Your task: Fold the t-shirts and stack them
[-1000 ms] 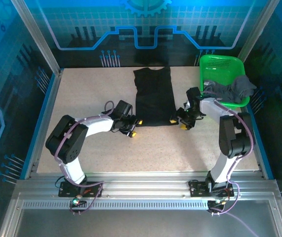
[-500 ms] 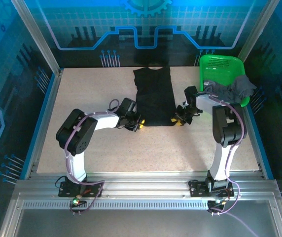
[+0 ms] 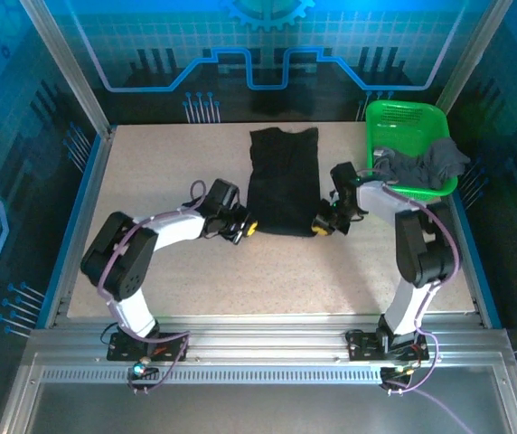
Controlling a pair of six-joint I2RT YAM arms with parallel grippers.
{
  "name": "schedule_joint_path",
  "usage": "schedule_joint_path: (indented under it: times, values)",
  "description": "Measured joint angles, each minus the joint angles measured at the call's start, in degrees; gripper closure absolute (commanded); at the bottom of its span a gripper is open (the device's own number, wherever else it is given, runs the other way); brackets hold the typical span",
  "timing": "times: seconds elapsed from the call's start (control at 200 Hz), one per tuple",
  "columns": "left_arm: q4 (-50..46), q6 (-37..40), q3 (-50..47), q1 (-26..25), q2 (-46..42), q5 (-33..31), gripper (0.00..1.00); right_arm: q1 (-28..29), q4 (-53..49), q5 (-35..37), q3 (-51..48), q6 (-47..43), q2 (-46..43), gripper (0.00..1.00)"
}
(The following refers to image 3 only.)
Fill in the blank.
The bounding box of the black t-shirt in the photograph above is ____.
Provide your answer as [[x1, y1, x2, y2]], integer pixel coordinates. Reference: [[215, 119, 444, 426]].
[[245, 127, 323, 239]]

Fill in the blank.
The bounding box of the grey t-shirt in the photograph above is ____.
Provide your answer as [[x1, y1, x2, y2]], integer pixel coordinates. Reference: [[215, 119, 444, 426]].
[[371, 137, 472, 192]]

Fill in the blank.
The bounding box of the green plastic basket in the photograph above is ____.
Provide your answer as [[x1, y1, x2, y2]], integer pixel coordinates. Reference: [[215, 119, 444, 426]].
[[364, 99, 460, 201]]

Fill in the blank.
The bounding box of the small connector board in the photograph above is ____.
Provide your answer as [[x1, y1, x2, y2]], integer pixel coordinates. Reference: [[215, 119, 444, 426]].
[[127, 356, 161, 395], [379, 361, 423, 395]]

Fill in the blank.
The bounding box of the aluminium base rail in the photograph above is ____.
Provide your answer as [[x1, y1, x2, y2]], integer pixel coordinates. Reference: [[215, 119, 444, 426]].
[[27, 313, 515, 365]]

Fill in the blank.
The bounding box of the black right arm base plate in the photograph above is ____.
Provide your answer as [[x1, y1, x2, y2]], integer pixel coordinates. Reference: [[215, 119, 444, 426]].
[[344, 328, 431, 363]]

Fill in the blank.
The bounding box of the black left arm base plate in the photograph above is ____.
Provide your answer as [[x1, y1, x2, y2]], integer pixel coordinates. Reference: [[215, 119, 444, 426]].
[[106, 331, 191, 363]]

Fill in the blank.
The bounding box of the slotted grey cable duct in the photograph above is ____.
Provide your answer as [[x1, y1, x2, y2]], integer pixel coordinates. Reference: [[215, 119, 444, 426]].
[[40, 366, 385, 386]]

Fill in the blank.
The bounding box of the aluminium frame post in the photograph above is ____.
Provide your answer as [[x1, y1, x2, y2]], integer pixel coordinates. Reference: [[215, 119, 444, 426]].
[[18, 0, 118, 139], [433, 0, 515, 117]]

